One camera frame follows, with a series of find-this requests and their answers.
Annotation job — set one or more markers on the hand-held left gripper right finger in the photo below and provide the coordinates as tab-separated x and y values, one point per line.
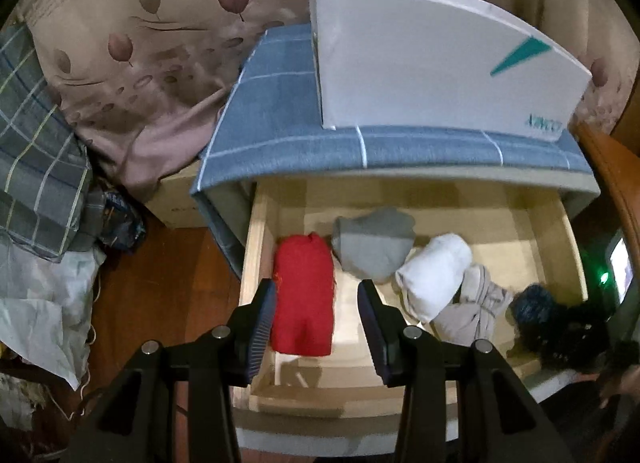
372	333

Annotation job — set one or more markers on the beige underwear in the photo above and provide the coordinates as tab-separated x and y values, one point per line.
475	313

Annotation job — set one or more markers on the brown wooden furniture frame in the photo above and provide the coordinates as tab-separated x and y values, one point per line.
615	183

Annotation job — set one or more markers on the red underwear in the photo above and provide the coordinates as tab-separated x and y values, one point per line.
305	293

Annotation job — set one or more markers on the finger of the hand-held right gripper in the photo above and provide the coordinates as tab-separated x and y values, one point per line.
575	343

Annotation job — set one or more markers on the white plastic bag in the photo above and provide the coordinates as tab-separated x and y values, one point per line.
40	303

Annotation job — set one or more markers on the brown cardboard box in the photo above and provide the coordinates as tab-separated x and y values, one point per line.
175	203

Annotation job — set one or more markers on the gray sock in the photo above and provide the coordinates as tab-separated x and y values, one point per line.
370	248

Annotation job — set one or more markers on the white sock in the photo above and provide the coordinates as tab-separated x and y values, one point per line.
435	273

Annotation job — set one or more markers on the wooden drawer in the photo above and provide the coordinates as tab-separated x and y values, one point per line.
500	233

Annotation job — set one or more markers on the small lit screen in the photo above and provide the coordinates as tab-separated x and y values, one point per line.
621	268

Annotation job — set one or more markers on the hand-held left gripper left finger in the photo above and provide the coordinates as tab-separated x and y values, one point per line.
260	328

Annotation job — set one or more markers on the dark printed plastic bag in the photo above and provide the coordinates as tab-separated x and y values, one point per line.
120	223

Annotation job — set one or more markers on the gray plaid cloth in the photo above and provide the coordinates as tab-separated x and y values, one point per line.
35	153

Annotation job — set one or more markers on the white box with teal mark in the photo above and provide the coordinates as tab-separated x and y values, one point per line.
410	68

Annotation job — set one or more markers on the leaf print curtain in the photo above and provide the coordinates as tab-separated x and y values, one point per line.
175	43

